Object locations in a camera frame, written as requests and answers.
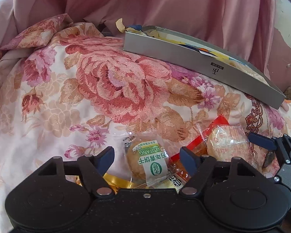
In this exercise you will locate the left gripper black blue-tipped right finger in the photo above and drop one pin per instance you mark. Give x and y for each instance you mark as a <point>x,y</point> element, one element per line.
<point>199,168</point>

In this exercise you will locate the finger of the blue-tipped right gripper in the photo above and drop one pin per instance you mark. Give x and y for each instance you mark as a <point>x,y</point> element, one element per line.
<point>262,141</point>

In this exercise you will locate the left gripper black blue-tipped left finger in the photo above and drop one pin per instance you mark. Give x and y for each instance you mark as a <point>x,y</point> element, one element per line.
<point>92,170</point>

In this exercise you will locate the red dried tofu packet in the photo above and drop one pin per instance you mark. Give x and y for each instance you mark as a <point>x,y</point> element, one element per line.
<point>198,145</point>

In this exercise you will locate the gold duck snack packet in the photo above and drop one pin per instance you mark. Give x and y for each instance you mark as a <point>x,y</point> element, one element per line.
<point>117,183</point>

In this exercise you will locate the clear round pastry packet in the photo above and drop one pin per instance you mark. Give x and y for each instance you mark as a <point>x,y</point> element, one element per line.
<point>227,141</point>

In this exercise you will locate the green-label round cake packet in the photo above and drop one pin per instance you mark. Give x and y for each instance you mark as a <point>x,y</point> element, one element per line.
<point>147,158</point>

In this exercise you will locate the dark foil candy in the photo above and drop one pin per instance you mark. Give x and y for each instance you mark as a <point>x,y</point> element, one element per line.
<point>269,157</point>

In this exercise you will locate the white black-print snack packet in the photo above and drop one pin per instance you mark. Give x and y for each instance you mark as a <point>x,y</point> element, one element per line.
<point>176,182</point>

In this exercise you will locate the floral pink bed quilt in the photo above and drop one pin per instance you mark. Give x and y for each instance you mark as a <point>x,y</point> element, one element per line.
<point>67,90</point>

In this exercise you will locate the grey snack box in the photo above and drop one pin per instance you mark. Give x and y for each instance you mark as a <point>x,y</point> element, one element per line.
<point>202,57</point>

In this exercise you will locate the pink curtain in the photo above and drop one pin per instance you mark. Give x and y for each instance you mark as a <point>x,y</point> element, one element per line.
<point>242,27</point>

